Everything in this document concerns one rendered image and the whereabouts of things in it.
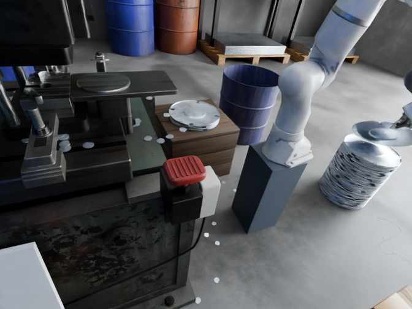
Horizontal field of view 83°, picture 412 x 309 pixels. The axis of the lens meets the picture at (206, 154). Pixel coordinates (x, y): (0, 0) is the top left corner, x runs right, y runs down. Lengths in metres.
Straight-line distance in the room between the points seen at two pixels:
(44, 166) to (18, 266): 0.22
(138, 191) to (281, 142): 0.60
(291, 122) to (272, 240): 0.65
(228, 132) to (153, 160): 0.74
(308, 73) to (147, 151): 0.52
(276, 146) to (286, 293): 0.63
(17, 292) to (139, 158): 0.37
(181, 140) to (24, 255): 0.79
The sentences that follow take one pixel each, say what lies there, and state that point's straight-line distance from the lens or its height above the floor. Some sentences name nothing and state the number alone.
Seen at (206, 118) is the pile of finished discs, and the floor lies 0.38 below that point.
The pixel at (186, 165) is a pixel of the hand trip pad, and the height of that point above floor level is 0.76.
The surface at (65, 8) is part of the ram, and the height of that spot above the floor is 0.95.
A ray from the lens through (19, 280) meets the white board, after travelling 0.65.
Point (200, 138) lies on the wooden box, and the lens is 1.21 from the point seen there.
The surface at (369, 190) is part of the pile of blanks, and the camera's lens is 1.59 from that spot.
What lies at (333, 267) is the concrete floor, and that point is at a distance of 1.37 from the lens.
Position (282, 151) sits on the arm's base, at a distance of 0.96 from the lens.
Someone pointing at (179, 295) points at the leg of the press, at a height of 0.03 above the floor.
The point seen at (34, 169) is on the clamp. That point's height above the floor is 0.74.
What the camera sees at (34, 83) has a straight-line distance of 0.69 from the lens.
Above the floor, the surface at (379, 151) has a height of 0.36.
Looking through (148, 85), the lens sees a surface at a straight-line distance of 0.64.
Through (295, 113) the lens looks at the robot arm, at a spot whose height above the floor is 0.67.
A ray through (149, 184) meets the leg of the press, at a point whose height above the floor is 0.64.
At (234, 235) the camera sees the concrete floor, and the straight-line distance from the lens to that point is 1.25.
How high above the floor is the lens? 1.04
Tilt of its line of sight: 39 degrees down
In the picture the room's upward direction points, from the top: 8 degrees clockwise
